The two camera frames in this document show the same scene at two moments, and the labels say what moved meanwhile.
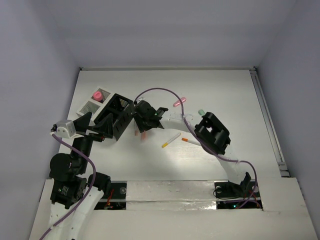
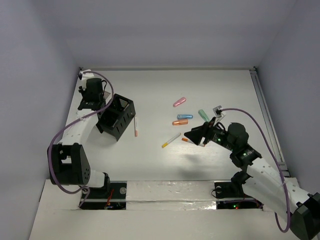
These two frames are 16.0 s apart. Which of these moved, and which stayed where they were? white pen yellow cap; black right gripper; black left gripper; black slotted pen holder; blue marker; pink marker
Moved: black right gripper; black left gripper
Stayed: blue marker; pink marker; white pen yellow cap; black slotted pen holder
